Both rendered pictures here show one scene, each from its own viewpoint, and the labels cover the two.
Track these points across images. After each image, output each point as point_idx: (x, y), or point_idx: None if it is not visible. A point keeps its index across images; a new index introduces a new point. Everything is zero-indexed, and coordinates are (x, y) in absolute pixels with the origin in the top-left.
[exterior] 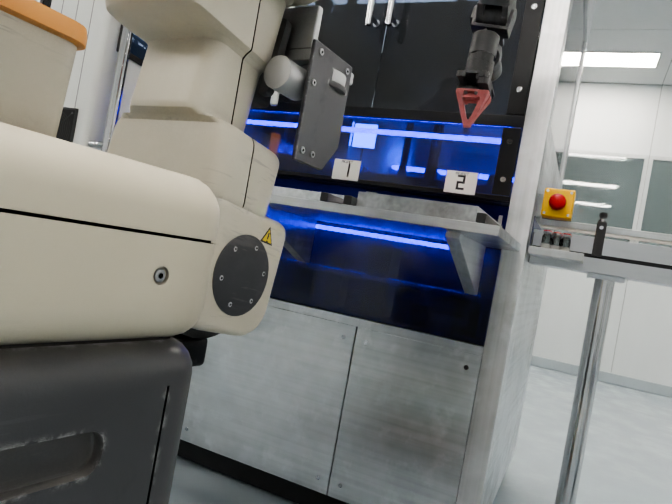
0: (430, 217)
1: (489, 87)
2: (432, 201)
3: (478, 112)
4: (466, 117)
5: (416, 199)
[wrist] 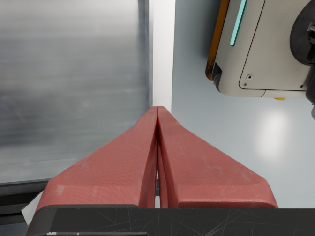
0: (174, 29)
1: (292, 228)
2: (153, 52)
3: (176, 125)
4: (153, 158)
5: (152, 82)
